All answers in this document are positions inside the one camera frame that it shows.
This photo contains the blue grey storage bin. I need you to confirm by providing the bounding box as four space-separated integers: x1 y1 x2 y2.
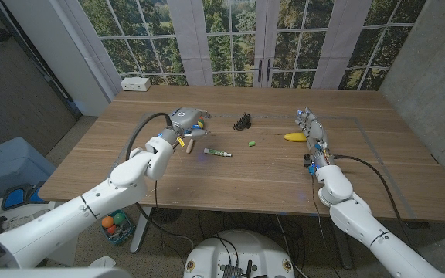
0 137 57 200

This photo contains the white robot torso edge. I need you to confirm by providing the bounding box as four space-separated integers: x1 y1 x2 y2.
0 267 134 278

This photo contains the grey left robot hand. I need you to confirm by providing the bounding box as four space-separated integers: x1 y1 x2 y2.
158 107 212 146

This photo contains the white green chisel marker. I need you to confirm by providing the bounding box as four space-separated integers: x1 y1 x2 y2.
203 147 233 158

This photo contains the colourful striped wooden maraca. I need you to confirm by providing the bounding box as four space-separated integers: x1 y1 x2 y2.
185 117 206 154

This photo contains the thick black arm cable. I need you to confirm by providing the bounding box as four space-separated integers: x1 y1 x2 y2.
333 153 424 256
124 111 196 250

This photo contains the printed window forest backdrop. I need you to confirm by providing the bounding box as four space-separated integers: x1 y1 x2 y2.
56 0 428 92

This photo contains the teal toy basket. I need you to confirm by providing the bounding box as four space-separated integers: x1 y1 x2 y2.
100 209 135 246

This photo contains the black round floor fan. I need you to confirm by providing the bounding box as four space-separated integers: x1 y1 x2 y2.
151 207 184 225

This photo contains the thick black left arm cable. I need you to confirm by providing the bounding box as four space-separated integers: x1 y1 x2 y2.
124 111 196 250

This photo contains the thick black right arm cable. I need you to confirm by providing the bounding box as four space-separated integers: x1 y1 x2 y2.
333 153 424 256

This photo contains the black hair claw clip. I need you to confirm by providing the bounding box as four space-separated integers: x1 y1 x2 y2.
233 112 253 131

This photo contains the white power strip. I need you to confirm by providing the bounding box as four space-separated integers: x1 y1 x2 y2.
120 76 152 93

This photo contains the grey white sneaker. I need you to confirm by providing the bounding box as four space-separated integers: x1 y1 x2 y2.
5 210 52 232

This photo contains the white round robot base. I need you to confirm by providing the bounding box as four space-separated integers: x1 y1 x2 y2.
183 229 296 278

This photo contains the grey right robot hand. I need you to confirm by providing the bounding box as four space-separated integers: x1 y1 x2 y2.
294 107 335 170

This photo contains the yellow toy banana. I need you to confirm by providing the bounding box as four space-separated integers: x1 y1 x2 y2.
284 131 308 143

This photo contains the metal table leg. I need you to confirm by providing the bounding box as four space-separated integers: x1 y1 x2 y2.
330 222 354 270
129 206 153 254

